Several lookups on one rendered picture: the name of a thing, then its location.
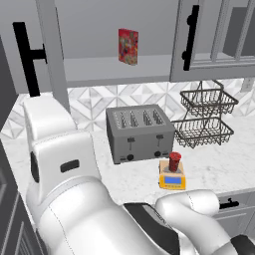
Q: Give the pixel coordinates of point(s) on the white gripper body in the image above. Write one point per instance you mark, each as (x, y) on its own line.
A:
(46, 116)

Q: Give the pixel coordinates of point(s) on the grey drawer front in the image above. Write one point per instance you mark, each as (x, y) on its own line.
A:
(239, 219)

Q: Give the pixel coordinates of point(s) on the red cereal box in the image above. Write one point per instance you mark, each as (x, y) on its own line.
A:
(128, 46)

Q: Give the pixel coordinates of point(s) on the red yogurt cup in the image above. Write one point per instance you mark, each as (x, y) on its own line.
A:
(175, 162)

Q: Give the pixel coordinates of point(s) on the grey four-slot toaster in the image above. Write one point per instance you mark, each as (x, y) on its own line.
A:
(139, 139)

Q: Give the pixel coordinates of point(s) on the white wall outlet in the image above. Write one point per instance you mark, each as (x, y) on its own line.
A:
(246, 85)

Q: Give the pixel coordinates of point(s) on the grey wall cabinet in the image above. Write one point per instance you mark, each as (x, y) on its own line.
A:
(99, 71)

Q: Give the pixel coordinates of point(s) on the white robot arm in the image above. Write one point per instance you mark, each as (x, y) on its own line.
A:
(83, 215)

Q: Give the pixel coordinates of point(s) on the yellow digital scale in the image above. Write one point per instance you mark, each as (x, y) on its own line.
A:
(172, 181)

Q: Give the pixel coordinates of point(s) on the grey glass cabinet door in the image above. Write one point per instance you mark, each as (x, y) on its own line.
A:
(212, 71)

